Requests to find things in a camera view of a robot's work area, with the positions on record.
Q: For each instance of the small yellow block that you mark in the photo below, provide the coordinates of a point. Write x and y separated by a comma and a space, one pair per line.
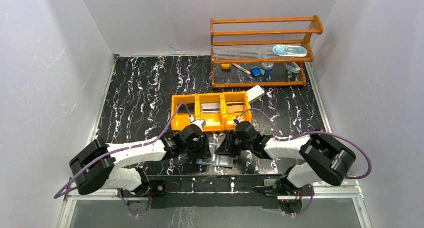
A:
226, 66

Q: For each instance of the teal blister pack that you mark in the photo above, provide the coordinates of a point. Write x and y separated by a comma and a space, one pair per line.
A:
289, 50

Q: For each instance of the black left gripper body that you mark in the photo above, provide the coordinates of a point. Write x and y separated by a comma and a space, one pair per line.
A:
203, 148

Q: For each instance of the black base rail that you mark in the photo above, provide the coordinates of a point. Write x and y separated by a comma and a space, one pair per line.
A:
264, 191

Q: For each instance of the green and white box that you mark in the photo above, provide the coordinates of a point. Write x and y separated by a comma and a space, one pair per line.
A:
255, 93

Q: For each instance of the dark card in tray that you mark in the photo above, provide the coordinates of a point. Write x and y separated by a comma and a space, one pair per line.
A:
187, 109

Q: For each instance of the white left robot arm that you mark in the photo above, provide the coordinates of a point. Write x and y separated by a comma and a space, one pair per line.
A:
101, 165

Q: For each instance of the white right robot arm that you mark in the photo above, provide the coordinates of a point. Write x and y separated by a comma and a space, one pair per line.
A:
325, 158

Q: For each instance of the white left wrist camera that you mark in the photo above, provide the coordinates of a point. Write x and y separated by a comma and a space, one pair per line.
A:
201, 123

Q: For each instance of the yellow three-compartment organizer tray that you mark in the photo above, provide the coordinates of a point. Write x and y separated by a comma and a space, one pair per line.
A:
233, 105

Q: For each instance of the white marker pen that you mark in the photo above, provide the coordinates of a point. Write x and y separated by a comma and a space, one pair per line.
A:
241, 68

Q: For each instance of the orange wooden shelf rack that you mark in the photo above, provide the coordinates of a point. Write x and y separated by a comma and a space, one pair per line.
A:
248, 42

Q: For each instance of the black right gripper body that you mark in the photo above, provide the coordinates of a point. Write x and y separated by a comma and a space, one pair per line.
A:
228, 146

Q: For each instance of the white jar blue label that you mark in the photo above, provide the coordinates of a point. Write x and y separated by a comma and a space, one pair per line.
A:
266, 68

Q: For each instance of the small blue box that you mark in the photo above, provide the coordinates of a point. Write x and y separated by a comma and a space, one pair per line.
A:
255, 71

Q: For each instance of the silver card in tray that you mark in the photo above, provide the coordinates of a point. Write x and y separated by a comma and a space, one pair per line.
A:
210, 108

